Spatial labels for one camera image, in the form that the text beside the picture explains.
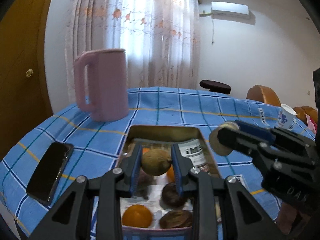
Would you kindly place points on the dark round stool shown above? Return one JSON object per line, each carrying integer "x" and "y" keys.
{"x": 214, "y": 86}

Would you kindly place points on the blue plaid tablecloth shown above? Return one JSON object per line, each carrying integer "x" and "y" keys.
{"x": 97, "y": 145}

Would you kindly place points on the brown leather sofa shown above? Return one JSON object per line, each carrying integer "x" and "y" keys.
{"x": 305, "y": 111}

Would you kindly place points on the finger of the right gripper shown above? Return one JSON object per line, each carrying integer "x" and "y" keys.
{"x": 297, "y": 158}
{"x": 250, "y": 136}

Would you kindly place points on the pink kettle jug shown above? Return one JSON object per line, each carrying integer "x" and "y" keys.
{"x": 100, "y": 84}

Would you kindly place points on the large purple round fruit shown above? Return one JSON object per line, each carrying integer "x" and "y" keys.
{"x": 144, "y": 180}

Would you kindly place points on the sheer floral curtain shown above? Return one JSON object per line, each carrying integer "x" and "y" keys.
{"x": 161, "y": 39}

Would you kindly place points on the pink floral cushion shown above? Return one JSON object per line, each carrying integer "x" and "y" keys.
{"x": 311, "y": 124}

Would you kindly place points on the gold pink tin box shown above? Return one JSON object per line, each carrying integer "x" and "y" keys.
{"x": 192, "y": 144}

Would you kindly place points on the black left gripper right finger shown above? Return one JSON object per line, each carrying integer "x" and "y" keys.
{"x": 242, "y": 216}

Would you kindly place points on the white blue floral cup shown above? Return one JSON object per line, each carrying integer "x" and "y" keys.
{"x": 286, "y": 117}

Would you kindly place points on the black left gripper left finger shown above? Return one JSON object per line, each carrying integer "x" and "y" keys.
{"x": 70, "y": 217}

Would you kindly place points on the orange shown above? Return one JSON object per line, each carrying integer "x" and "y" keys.
{"x": 137, "y": 216}
{"x": 170, "y": 175}

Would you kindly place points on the brown kiwi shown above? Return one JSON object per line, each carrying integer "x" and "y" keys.
{"x": 156, "y": 162}
{"x": 176, "y": 219}

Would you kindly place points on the brass door knob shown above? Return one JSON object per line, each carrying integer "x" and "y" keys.
{"x": 29, "y": 73}

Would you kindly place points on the white air conditioner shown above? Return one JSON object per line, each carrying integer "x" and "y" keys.
{"x": 230, "y": 9}

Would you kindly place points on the dark red mangosteen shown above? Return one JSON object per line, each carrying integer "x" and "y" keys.
{"x": 171, "y": 197}

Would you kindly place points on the black smartphone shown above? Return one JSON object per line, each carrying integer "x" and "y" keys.
{"x": 45, "y": 178}

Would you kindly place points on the cut fruit piece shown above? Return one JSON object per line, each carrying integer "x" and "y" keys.
{"x": 217, "y": 138}

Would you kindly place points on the brown leather armchair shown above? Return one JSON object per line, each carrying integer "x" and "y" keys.
{"x": 263, "y": 94}

